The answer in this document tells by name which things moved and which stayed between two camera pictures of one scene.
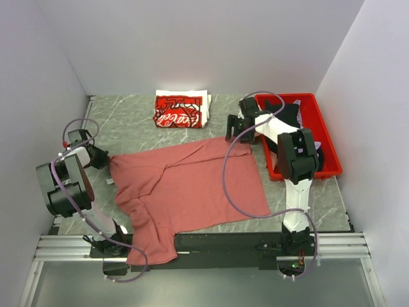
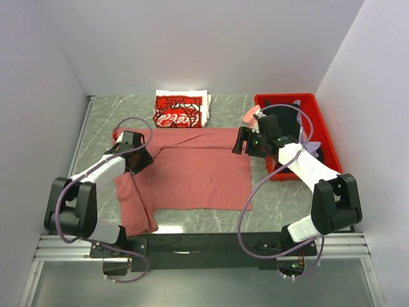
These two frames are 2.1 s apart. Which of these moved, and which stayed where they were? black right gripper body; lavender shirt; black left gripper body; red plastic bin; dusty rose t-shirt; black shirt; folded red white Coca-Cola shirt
Moved: dusty rose t-shirt; black right gripper body; black left gripper body
Stayed: lavender shirt; black shirt; red plastic bin; folded red white Coca-Cola shirt
